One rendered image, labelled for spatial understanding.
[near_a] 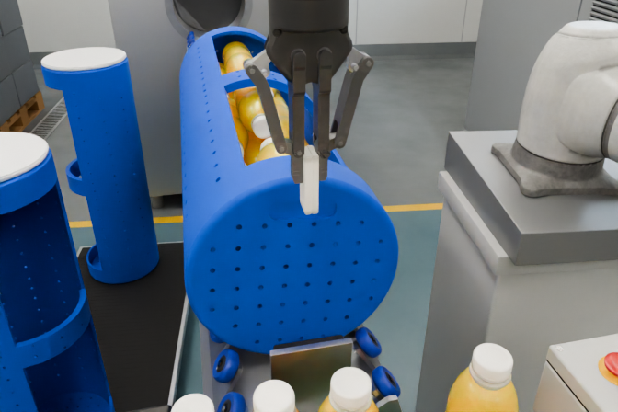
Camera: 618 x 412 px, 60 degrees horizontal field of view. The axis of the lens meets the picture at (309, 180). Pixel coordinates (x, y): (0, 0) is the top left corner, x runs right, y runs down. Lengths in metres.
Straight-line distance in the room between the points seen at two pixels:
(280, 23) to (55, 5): 5.56
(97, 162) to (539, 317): 1.53
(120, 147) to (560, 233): 1.54
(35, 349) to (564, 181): 1.19
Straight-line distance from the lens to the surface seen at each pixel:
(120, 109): 2.01
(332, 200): 0.66
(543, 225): 0.94
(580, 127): 0.96
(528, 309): 1.07
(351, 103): 0.55
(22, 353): 1.46
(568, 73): 0.96
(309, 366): 0.69
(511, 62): 3.30
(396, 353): 2.16
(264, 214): 0.65
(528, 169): 1.04
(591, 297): 1.12
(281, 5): 0.50
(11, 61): 4.53
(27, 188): 1.26
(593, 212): 1.01
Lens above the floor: 1.53
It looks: 28 degrees down
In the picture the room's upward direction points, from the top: straight up
